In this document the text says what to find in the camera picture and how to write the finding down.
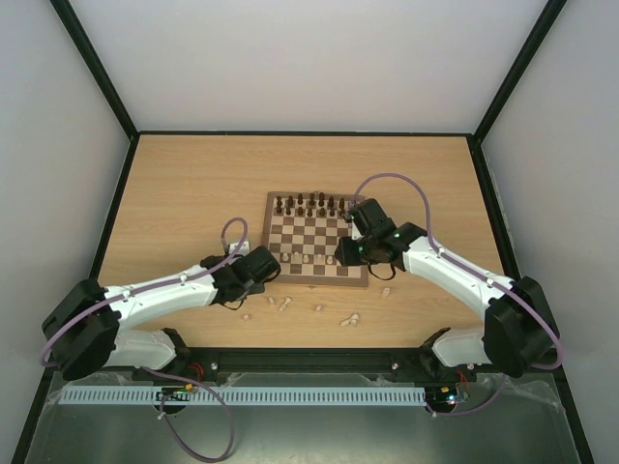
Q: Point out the black aluminium frame rail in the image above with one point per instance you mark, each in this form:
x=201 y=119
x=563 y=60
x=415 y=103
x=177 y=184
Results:
x=309 y=360

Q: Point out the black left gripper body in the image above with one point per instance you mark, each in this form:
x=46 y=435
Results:
x=255 y=289

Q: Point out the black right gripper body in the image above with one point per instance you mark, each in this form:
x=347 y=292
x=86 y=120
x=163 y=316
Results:
x=343 y=251

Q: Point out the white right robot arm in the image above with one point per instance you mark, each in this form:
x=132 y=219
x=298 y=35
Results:
x=518 y=328

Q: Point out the wooden folding chess board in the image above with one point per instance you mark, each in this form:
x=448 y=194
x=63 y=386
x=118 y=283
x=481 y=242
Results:
x=311 y=236

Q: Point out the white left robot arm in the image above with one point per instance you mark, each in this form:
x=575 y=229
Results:
x=96 y=327

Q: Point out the light blue cable duct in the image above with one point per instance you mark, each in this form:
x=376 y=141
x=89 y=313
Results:
x=244 y=396

